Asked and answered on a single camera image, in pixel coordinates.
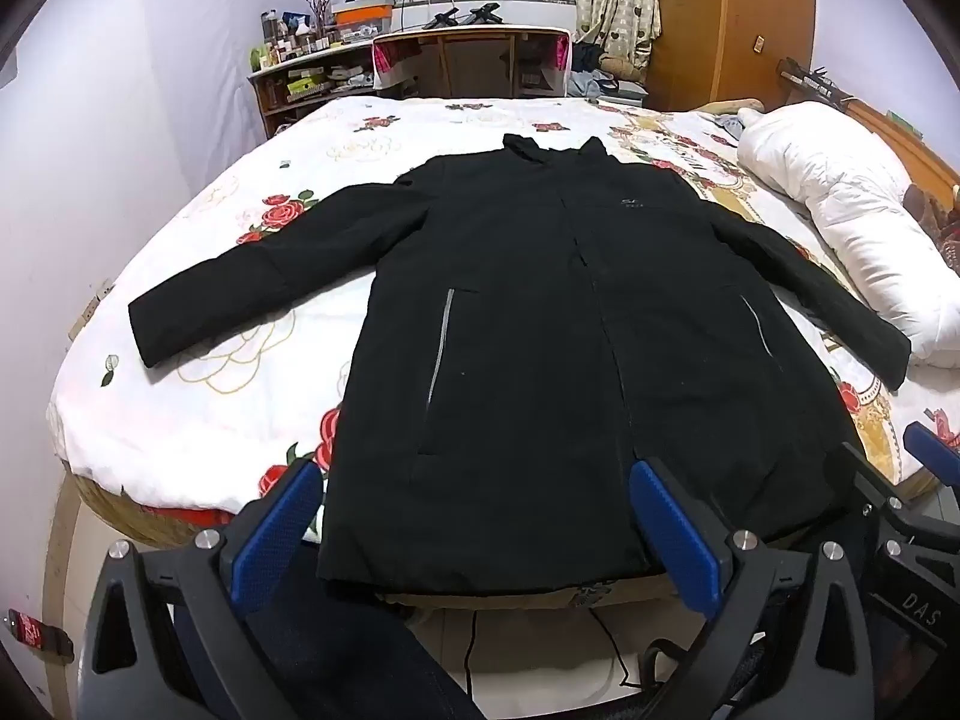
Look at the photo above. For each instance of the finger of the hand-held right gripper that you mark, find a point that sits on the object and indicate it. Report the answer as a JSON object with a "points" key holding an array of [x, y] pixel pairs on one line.
{"points": [[874, 491], [934, 450]]}

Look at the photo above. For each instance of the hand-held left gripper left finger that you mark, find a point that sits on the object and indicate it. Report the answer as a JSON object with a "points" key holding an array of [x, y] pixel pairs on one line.
{"points": [[279, 529]]}

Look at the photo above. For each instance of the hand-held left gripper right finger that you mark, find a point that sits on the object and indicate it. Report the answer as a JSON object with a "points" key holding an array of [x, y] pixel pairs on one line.
{"points": [[675, 540]]}

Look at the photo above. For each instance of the black jacket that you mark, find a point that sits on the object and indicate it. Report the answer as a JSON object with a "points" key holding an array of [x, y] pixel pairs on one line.
{"points": [[525, 315]]}

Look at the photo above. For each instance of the pile of clothes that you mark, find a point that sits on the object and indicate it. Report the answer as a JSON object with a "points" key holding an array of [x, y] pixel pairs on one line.
{"points": [[600, 71]]}

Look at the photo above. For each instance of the person's leg in dark trousers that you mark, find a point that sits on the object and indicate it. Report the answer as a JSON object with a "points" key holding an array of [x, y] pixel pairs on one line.
{"points": [[337, 652]]}

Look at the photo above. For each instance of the brown patterned pillow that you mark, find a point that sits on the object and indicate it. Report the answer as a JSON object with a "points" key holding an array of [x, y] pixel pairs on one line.
{"points": [[934, 221]]}

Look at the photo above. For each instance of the red and black tag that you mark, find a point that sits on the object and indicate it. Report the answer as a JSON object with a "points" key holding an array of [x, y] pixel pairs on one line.
{"points": [[34, 631]]}

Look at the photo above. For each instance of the white duvet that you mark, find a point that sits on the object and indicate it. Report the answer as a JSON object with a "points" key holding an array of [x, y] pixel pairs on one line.
{"points": [[840, 187]]}

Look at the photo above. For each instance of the wooden headboard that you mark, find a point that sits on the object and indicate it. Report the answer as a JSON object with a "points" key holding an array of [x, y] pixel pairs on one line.
{"points": [[889, 124]]}

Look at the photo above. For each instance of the bed with floral sheet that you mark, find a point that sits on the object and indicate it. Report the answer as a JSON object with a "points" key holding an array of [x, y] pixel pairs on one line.
{"points": [[337, 165]]}

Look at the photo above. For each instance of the black power strip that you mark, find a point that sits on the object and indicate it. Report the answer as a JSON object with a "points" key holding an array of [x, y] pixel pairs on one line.
{"points": [[814, 79]]}

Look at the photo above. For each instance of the wooden wardrobe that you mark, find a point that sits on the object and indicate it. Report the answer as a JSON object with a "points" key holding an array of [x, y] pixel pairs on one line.
{"points": [[735, 15]]}

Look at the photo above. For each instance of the group of bottles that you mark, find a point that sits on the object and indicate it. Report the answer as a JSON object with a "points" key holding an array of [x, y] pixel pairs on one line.
{"points": [[289, 34]]}

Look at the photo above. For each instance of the orange box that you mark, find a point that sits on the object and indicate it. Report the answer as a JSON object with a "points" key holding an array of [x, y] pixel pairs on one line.
{"points": [[361, 13]]}

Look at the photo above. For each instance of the wooden desk with pink sides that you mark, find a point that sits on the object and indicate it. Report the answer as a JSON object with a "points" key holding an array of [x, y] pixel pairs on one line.
{"points": [[472, 37]]}

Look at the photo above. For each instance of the black stand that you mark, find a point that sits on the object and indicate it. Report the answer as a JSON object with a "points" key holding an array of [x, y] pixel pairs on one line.
{"points": [[484, 15], [444, 17]]}

